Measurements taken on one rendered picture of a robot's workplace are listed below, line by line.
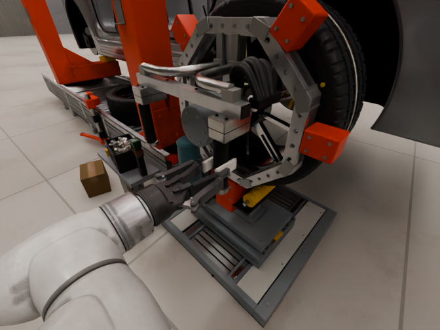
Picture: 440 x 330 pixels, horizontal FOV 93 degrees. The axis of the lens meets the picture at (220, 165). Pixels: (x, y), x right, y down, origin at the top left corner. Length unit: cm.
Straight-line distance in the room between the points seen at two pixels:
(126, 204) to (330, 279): 118
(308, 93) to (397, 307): 116
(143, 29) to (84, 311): 95
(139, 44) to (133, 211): 79
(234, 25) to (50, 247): 62
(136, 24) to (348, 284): 155
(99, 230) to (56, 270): 7
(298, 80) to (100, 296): 54
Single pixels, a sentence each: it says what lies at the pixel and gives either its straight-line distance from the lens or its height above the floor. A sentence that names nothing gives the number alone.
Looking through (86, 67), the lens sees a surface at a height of 66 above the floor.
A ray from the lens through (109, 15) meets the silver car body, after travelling 315.
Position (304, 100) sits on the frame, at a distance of 56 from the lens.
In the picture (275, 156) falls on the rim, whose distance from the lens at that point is 79.
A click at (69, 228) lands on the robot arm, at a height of 88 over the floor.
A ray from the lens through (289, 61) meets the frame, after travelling 57.
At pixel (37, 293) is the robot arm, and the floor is 86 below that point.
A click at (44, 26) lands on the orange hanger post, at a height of 104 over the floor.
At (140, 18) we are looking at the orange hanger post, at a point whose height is 112.
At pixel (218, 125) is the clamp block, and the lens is 43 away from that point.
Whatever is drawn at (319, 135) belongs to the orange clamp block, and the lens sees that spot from 57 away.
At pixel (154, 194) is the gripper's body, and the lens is 39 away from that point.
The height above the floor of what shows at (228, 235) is 17.
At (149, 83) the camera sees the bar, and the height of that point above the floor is 96.
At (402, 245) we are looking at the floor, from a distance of 173.
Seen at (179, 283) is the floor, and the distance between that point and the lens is 125.
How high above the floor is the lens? 112
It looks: 36 degrees down
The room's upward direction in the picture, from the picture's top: straight up
